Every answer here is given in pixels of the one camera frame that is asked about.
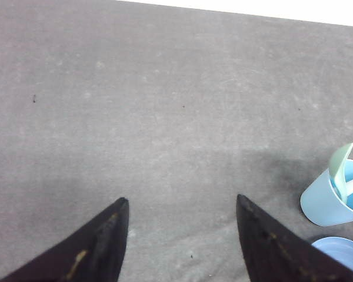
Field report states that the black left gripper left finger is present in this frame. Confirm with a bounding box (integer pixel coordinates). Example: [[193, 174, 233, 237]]
[[1, 197, 129, 281]]

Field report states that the mint green plastic spoon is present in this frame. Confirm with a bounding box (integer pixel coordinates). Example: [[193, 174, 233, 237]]
[[328, 142, 353, 204]]

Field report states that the blue plastic plate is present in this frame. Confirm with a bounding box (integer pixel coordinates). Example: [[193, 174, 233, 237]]
[[312, 236, 353, 271]]

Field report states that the light blue plastic cup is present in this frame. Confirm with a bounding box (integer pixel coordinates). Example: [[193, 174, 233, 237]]
[[300, 170, 353, 227]]

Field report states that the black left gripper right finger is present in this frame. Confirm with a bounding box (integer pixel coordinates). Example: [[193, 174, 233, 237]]
[[236, 194, 353, 281]]

